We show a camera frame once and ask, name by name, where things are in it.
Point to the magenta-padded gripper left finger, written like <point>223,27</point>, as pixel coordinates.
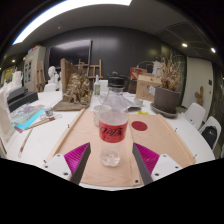
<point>77,159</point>

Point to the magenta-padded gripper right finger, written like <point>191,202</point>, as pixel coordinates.
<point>146,159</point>

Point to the clear red-labelled drink bottle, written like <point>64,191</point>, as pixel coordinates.
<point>113,131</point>

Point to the light wooden drawing board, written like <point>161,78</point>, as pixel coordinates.
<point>83,136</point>
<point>161,141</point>

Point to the flat round red coaster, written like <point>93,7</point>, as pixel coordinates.
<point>139,125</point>

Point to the small yellow item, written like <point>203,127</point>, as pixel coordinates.
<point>143,113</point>

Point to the grey plant saucer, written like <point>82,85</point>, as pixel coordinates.
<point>166,115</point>

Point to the thin wooden pencil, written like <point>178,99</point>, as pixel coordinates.
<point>25,142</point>

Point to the small ink bottle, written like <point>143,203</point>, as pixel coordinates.
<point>49,112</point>

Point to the small white cup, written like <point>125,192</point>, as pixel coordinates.
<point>138,102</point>

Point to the dried plant in grey pot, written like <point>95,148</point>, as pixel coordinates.
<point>166,100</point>

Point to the colourful book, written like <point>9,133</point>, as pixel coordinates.
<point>26,115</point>

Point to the white plastic chair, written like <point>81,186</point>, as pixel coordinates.
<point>104,86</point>
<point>213,121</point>
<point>196,111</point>

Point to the golden relief sculpture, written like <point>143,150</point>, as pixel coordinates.
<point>78,90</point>

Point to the brown cardboard box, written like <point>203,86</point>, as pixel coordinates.
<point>145,88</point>

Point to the green-labelled spray bottle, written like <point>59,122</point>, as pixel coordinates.
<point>97,87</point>

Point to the black boxes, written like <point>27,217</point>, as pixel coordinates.
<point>21,100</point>

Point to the brown wooden figure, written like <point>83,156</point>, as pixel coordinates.
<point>199,96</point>

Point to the red box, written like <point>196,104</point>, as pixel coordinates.
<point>136,73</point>

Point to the white plaster bust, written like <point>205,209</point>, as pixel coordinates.
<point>52,73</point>

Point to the tall white plaster statue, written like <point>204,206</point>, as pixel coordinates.
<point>156,68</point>

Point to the wooden easel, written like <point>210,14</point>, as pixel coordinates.
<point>94,65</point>

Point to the white cabinet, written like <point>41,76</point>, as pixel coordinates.
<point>35,66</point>

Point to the round ceiling spotlight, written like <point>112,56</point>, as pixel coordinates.
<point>184,44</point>
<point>212,50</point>

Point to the long ceiling light strip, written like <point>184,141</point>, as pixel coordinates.
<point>66,8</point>

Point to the black wall screen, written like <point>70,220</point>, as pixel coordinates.
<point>70,53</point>

